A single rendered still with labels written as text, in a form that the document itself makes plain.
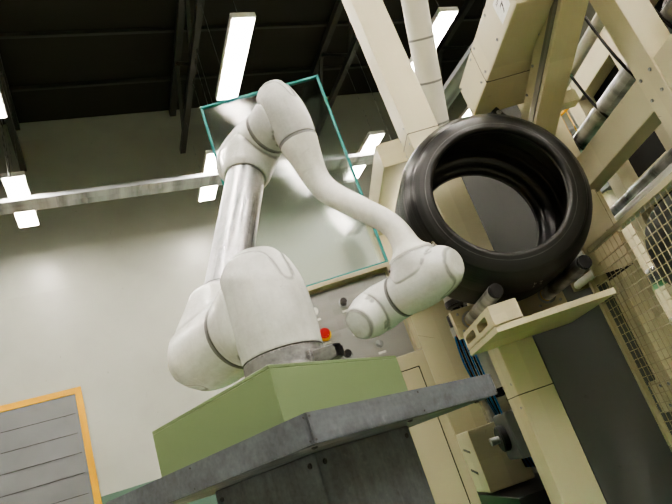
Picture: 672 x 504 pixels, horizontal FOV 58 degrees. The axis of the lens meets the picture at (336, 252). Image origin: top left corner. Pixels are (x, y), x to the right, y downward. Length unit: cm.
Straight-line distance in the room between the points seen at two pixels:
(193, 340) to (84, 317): 978
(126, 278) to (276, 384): 1034
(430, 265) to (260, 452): 61
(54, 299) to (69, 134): 329
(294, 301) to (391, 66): 162
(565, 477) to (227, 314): 135
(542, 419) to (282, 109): 129
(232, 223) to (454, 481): 131
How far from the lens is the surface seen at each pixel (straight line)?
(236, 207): 149
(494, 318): 178
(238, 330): 112
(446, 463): 233
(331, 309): 243
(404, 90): 251
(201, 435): 105
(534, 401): 216
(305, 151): 152
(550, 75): 221
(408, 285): 131
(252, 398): 95
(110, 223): 1167
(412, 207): 187
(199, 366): 125
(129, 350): 1079
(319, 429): 78
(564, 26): 212
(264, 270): 112
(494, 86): 233
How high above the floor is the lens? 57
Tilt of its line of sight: 19 degrees up
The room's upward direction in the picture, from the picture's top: 19 degrees counter-clockwise
